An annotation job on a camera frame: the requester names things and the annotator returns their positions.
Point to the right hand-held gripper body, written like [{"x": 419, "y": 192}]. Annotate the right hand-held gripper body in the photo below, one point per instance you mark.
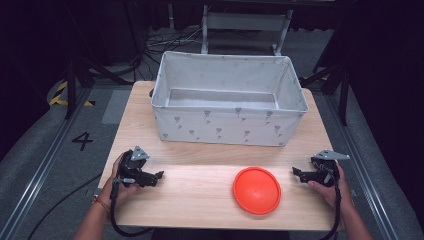
[{"x": 325, "y": 166}]

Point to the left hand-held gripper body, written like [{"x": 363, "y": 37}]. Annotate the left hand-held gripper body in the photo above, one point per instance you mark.
[{"x": 131, "y": 165}]

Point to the orange round plate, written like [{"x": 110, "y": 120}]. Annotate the orange round plate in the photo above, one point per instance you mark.
[{"x": 257, "y": 190}]

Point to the white fabric storage box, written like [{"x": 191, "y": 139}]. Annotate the white fabric storage box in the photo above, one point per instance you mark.
[{"x": 230, "y": 100}]

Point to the person's right hand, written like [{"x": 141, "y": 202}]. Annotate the person's right hand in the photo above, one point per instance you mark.
[{"x": 333, "y": 191}]

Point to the person's left hand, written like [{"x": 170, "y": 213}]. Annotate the person's left hand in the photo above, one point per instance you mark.
[{"x": 119, "y": 190}]

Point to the black tripod stand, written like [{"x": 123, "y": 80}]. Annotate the black tripod stand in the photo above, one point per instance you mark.
[
  {"x": 86, "y": 71},
  {"x": 333, "y": 76}
]

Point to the yellow black floor tape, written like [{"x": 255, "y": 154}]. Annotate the yellow black floor tape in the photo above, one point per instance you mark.
[{"x": 65, "y": 96}]

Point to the grey metal stand frame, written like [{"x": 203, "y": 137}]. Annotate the grey metal stand frame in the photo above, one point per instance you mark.
[{"x": 245, "y": 28}]

